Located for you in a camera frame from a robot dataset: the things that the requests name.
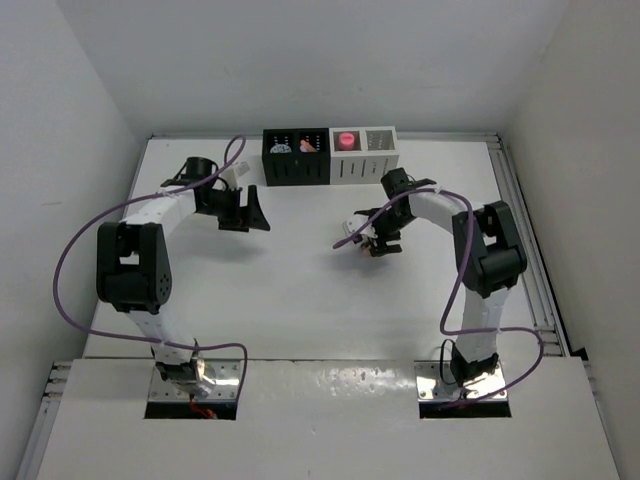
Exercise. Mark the pink crayon tube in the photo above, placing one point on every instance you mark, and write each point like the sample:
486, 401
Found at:
346, 141

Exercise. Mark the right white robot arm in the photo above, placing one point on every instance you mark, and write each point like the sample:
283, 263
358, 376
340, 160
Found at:
489, 260

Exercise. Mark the blue cap glue stick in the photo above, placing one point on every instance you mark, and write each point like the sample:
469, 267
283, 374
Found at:
280, 149

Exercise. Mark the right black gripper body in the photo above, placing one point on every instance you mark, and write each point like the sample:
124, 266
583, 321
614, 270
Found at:
391, 224

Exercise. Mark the orange cap marker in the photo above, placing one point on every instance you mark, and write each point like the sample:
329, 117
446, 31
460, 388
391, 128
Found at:
306, 147

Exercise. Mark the left aluminium frame rail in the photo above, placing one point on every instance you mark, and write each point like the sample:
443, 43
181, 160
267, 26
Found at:
43, 424

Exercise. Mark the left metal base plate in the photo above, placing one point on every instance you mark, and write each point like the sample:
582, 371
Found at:
220, 380

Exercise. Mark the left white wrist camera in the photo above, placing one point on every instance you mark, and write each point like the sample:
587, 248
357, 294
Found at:
234, 172

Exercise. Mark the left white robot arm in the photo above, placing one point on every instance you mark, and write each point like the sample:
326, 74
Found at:
133, 267

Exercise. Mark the black slotted container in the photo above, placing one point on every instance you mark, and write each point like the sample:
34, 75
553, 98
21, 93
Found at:
296, 168

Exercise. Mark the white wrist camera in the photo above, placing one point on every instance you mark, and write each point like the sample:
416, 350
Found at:
357, 229
234, 172

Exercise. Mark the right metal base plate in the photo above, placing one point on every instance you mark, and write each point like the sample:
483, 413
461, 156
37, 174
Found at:
437, 385

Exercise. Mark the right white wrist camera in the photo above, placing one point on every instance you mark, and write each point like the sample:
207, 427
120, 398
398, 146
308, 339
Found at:
357, 229

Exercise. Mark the right aluminium frame rail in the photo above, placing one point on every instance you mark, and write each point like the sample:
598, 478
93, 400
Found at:
546, 317

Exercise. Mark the metal base plate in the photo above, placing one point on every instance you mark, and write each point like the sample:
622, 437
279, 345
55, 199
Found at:
437, 385
220, 380

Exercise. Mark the aluminium frame rail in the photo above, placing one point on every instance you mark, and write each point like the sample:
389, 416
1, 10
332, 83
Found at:
546, 317
43, 424

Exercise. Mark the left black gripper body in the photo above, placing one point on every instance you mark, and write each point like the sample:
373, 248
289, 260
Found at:
224, 205

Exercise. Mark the white slotted container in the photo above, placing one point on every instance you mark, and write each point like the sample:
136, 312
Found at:
376, 152

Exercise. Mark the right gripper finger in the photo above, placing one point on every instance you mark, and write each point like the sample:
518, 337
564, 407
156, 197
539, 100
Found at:
370, 215
380, 249

